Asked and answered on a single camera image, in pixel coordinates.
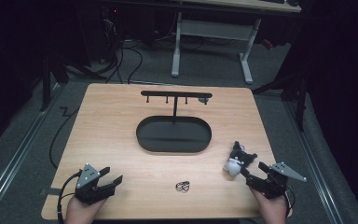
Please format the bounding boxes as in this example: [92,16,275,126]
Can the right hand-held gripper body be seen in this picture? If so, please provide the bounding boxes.
[246,161,308,200]

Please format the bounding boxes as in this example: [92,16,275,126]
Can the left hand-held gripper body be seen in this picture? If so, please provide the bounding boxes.
[74,162,117,205]

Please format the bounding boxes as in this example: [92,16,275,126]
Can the black white plush keychain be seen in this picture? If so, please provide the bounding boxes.
[223,140,258,177]

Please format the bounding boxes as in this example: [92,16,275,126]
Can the metal key ring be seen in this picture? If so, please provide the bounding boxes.
[175,180,191,192]

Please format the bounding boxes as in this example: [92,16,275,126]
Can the black key rack with tray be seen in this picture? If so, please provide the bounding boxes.
[135,90,213,154]

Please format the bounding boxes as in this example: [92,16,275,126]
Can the person's right hand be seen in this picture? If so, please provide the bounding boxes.
[250,186,294,224]

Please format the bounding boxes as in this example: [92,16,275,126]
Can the person's left hand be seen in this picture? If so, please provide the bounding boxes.
[63,195,107,224]

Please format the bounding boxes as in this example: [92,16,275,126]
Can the black metal stand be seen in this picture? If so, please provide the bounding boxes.
[251,69,310,133]
[39,54,107,113]

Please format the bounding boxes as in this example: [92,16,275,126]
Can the dark computer tower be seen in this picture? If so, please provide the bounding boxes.
[100,5,123,63]

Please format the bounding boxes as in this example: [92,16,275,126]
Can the right hand-held gripper cable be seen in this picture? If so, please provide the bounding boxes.
[283,185,295,217]

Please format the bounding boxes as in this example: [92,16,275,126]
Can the hand-held gripper cable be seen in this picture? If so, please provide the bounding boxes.
[283,185,295,217]
[57,171,84,224]

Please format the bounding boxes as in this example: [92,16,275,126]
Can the left hand-held gripper cable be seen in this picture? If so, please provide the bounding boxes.
[57,171,84,224]

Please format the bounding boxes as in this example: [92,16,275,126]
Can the metal floor rail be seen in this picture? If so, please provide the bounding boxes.
[0,83,62,217]
[282,101,345,224]

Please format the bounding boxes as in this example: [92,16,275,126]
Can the thin black floor cable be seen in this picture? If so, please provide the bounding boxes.
[48,106,80,171]

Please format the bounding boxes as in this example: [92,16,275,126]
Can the black floor cables bundle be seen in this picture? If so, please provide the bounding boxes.
[96,18,145,85]

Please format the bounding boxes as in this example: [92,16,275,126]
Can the white frame desk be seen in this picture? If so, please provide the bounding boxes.
[171,0,302,85]

